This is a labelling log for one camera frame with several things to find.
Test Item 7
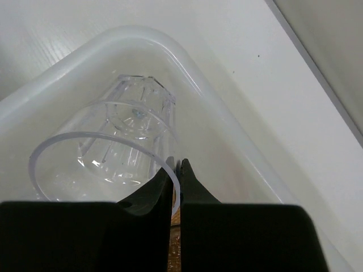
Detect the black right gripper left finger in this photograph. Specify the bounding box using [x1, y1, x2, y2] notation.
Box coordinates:
[1, 169, 173, 271]

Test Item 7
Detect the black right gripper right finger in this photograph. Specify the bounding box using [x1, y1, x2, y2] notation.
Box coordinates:
[180, 159, 328, 271]

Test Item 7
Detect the orange woven triangular plate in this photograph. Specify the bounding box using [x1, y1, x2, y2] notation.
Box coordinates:
[168, 186, 184, 272]

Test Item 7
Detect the clear plastic cup front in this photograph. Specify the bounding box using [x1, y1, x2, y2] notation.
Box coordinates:
[28, 100, 180, 213]

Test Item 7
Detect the clear plastic cup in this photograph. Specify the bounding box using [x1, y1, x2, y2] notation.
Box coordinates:
[28, 100, 180, 213]
[100, 75, 177, 159]

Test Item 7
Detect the translucent white plastic bin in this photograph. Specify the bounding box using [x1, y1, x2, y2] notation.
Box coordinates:
[1, 26, 351, 271]

